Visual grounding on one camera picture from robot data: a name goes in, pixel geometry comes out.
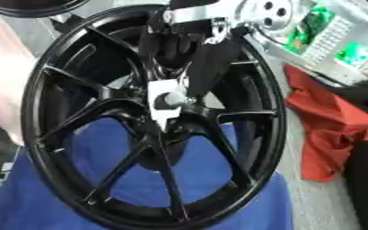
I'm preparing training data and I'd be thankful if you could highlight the white pin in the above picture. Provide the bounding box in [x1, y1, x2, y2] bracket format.
[146, 78, 197, 133]

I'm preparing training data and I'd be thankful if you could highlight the red crumpled cloth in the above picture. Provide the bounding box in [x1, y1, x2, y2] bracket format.
[283, 65, 368, 184]

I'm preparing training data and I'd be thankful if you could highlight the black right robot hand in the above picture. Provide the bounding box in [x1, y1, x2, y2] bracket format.
[138, 0, 247, 102]

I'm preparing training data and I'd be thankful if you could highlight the black spoked wheel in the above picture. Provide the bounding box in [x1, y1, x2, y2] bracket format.
[19, 4, 290, 230]

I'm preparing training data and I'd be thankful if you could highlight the black round object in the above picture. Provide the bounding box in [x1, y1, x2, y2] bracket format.
[0, 0, 93, 19]

